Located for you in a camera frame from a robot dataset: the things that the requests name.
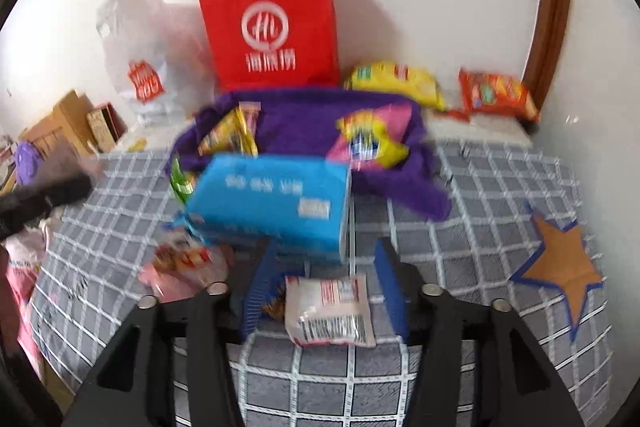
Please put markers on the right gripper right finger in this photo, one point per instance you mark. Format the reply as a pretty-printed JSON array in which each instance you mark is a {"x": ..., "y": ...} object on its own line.
[{"x": 515, "y": 383}]

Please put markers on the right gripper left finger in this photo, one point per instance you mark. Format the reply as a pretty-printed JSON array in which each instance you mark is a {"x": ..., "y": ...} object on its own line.
[{"x": 132, "y": 382}]

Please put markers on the pink strawberry snack bag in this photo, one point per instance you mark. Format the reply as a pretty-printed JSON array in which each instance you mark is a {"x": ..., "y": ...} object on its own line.
[{"x": 182, "y": 266}]

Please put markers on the white pink small packet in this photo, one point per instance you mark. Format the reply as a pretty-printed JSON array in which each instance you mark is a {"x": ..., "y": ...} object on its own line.
[{"x": 321, "y": 312}]

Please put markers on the yellow rice cracker packet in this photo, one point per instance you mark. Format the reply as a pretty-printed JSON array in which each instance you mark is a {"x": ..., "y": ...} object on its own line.
[{"x": 225, "y": 136}]

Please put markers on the long pink bear candy bar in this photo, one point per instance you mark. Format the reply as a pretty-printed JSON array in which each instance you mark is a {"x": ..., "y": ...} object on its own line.
[{"x": 250, "y": 113}]

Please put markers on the pink yellow snack packet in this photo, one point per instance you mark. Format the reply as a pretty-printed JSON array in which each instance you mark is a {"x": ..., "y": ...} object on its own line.
[{"x": 372, "y": 138}]

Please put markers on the wooden bed headboard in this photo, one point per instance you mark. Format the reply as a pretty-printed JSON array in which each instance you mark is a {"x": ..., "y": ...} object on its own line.
[{"x": 68, "y": 122}]

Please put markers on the patterned brown book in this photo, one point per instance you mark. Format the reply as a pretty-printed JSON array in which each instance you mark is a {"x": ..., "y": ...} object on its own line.
[{"x": 106, "y": 126}]

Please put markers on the green rice cracker packet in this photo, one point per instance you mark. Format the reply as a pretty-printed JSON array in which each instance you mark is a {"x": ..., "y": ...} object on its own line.
[{"x": 182, "y": 183}]

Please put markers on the grey checked blanket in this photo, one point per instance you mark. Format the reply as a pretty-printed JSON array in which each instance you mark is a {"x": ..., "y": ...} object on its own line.
[{"x": 89, "y": 282}]

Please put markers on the white Miniso plastic bag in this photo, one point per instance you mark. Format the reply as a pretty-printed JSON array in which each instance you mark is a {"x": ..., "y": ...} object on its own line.
[{"x": 157, "y": 57}]

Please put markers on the blue tissue box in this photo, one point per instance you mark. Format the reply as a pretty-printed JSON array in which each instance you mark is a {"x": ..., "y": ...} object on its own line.
[{"x": 299, "y": 202}]

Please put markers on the purple towel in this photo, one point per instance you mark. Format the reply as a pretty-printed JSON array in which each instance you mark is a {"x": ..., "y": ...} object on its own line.
[{"x": 302, "y": 122}]

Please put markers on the orange red chips bag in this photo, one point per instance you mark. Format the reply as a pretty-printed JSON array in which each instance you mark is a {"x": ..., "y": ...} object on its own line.
[{"x": 495, "y": 94}]

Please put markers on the red paper shopping bag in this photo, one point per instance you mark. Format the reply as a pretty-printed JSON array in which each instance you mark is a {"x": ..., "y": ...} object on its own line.
[{"x": 272, "y": 44}]

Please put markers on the yellow chips bag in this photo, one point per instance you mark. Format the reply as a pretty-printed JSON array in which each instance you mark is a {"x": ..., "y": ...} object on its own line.
[{"x": 389, "y": 77}]

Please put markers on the brown wooden door frame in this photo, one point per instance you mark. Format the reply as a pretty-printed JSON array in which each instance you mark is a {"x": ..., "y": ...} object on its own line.
[{"x": 545, "y": 51}]

